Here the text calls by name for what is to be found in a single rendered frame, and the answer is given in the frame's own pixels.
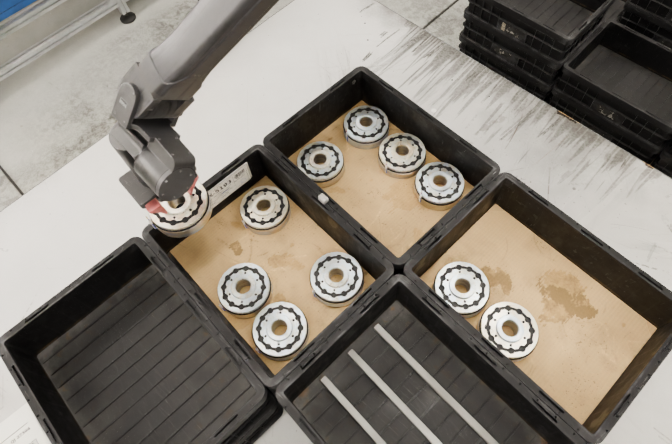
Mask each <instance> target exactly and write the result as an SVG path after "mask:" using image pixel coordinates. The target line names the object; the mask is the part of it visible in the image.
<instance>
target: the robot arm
mask: <svg viewBox="0 0 672 444"><path fill-rule="evenodd" d="M278 1H279V0H199V1H198V2H197V4H196V5H195V6H194V7H193V8H192V10H191V11H190V12H189V13H188V14H187V16H186V17H185V18H184V19H183V20H182V21H181V23H180V24H179V25H178V26H177V27H176V29H175V30H174V31H173V32H172V33H171V34H170V35H169V36H168V37H167V38H166V39H165V40H164V41H163V42H162V43H161V44H160V45H158V46H156V47H154V48H153V49H152V50H150V51H149V52H148V54H147V55H146V56H145V57H144V58H143V60H142V61H141V62H135V63H134V64H133V66H132V67H131V68H130V69H129V70H128V72H127V73H126V74H125V75H124V77H123V78H122V79H121V81H120V83H119V86H118V92H117V97H116V100H115V103H114V106H113V109H112V112H111V115H112V116H113V117H114V118H115V119H116V120H117V121H118V122H117V123H115V124H114V126H113V127H112V128H111V130H110V132H109V142H110V144H111V145H112V147H113V148H114V149H115V150H116V152H117V153H118V154H119V156H120V157H121V158H122V160H123V161H124V162H125V163H126V165H127V166H128V167H129V169H130V170H129V171H128V172H126V173H125V174H124V175H122V176H121V177H120V178H119V182H120V183H121V184H122V186H123V187H124V188H125V189H126V190H127V191H128V193H129V194H130V195H131V196H132V197H133V199H134V200H135V201H136V202H137V203H138V205H139V206H140V207H141V208H142V209H146V210H147V211H148V212H149V213H151V214H153V213H165V214H167V213H168V212H167V211H166V209H165V208H164V207H163V206H162V205H161V204H160V202H164V201H173V200H176V199H178V198H180V197H181V196H183V195H184V194H185V193H186V192H188V193H189V194H190V195H192V192H193V188H194V186H195V184H196V182H197V180H198V179H199V176H198V174H197V173H196V170H197V168H196V166H195V163H196V160H195V157H194V155H193V154H192V153H191V152H190V151H189V149H188V148H187V147H186V146H185V145H184V144H183V143H182V142H181V140H180V136H181V135H180V134H178V133H177V132H176V131H175V130H174V129H173V128H172V127H175V126H176V123H177V121H178V118H179V116H182V114H183V112H184V111H185V110H186V109H187V108H188V107H189V106H190V105H191V104H192V103H193V102H194V101H195V99H194V97H193V96H194V95H195V93H196V92H197V91H198V90H199V89H200V88H201V87H202V83H203V82H204V80H205V79H206V77H207V76H208V75H209V74H210V72H211V71H212V70H213V69H214V68H215V67H216V65H217V64H218V63H219V62H220V61H221V60H222V59H223V58H224V57H225V56H226V55H227V54H228V53H229V52H230V51H231V50H232V49H233V48H234V47H235V46H236V45H237V44H238V43H239V42H240V41H241V39H242V38H243V37H244V36H245V35H246V34H247V33H248V32H249V31H250V30H251V29H252V28H253V27H254V26H255V25H256V24H257V23H258V22H259V21H260V20H261V19H262V18H263V17H264V16H265V15H266V14H267V13H268V12H269V10H270V9H271V8H272V7H273V6H274V5H275V4H276V3H277V2H278ZM156 198H157V199H158V200H157V199H156Z"/></svg>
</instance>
